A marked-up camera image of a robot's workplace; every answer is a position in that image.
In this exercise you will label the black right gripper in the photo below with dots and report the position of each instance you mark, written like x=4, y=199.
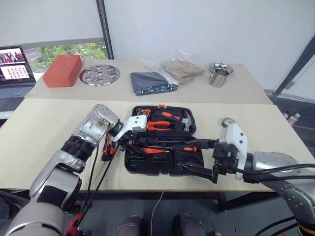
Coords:
x=224, y=157

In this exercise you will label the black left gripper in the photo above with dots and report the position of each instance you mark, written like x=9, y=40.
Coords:
x=123, y=141

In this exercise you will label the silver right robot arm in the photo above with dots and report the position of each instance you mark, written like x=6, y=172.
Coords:
x=270, y=160

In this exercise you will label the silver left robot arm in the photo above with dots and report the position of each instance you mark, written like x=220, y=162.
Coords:
x=94, y=126

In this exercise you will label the black plastic tool case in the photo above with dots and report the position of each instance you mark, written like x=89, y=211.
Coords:
x=162, y=162

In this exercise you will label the orange slim screwdriver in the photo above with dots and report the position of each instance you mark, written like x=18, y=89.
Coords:
x=153, y=150

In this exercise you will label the orange black tape measure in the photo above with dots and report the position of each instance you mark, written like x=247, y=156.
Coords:
x=145, y=112

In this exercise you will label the steel claw hammer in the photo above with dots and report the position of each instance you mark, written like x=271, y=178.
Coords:
x=187, y=121

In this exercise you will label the folded dark blue cloth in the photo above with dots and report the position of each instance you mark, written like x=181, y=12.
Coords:
x=152, y=83

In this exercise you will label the dark rounded shape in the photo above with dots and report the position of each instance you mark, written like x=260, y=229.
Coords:
x=190, y=226
x=131, y=226

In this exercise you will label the round metal steamer plate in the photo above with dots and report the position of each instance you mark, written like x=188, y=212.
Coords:
x=99, y=75

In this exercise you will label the stainless steel mug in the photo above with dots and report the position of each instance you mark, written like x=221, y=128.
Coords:
x=217, y=78

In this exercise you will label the clear bag with beige cloth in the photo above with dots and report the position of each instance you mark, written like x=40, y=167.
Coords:
x=183, y=68

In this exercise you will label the red plastic clamp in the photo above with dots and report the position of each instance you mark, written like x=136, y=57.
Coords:
x=73, y=223

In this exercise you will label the clear plastic bottle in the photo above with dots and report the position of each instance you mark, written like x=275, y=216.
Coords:
x=294, y=119

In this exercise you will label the red orange rectangular box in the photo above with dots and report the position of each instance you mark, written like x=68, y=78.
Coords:
x=62, y=71

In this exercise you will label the open laptop computer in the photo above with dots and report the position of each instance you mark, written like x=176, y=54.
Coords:
x=14, y=71

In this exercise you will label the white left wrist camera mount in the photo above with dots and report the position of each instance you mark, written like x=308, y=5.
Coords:
x=135, y=123

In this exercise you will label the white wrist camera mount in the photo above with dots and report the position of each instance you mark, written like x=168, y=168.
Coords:
x=235, y=140
x=135, y=123

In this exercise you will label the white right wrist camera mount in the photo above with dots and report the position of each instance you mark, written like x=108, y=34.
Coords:
x=235, y=140

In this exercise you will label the black table frame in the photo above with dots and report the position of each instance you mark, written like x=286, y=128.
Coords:
x=246, y=200

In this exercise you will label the dark window frame post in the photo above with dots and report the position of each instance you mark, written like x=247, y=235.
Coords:
x=105, y=29

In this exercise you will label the dark diagonal frame bar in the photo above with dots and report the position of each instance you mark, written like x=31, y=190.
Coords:
x=297, y=61

